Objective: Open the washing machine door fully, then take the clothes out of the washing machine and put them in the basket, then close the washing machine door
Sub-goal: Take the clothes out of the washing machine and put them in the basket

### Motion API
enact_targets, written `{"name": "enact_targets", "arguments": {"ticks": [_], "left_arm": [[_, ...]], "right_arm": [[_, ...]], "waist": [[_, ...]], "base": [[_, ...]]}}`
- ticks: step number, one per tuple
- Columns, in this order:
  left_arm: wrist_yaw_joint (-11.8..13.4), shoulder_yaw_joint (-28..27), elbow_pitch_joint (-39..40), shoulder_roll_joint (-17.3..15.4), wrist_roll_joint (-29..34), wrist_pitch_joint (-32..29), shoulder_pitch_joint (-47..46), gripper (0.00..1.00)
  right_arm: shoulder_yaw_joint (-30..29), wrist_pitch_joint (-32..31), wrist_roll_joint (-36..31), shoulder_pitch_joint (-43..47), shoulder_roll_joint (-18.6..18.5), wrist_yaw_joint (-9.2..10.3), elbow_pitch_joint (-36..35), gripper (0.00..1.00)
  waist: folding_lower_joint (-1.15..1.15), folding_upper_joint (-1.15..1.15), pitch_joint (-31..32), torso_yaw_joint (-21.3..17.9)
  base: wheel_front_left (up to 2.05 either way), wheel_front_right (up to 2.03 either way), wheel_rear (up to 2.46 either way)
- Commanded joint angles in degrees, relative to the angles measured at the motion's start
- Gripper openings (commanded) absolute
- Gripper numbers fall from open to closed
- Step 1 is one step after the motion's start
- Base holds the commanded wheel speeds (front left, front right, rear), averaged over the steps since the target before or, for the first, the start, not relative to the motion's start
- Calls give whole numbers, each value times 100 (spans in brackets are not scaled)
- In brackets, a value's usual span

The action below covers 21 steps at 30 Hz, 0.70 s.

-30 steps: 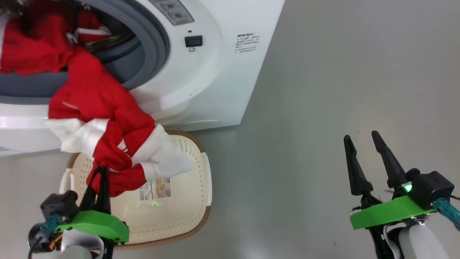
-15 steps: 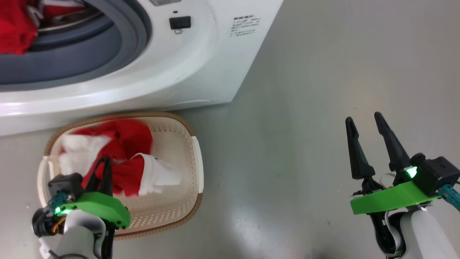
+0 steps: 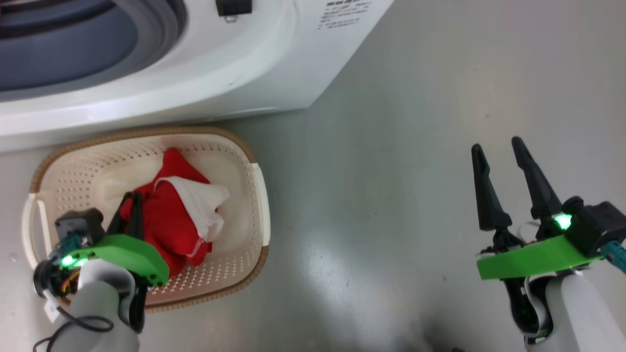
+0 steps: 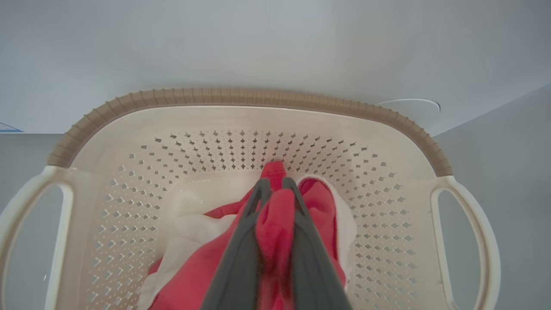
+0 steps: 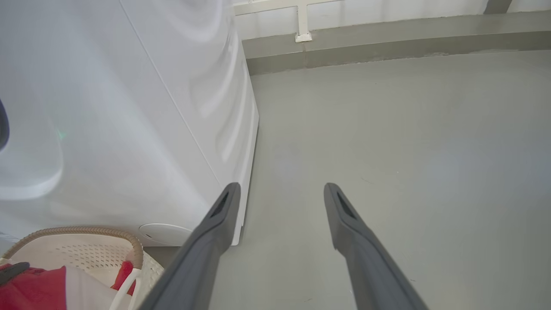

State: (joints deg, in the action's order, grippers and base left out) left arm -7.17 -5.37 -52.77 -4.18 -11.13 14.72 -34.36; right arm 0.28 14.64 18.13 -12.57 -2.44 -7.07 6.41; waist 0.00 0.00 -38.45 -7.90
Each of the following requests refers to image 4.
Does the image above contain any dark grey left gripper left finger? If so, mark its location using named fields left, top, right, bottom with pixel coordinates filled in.
left=200, top=178, right=272, bottom=310

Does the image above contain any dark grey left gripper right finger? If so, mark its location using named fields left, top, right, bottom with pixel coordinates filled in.
left=282, top=176, right=354, bottom=310

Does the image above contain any red and white garment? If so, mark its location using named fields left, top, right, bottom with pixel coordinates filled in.
left=138, top=160, right=358, bottom=310

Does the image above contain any cream laundry basket brown rim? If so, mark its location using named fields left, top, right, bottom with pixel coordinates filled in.
left=0, top=88, right=502, bottom=310

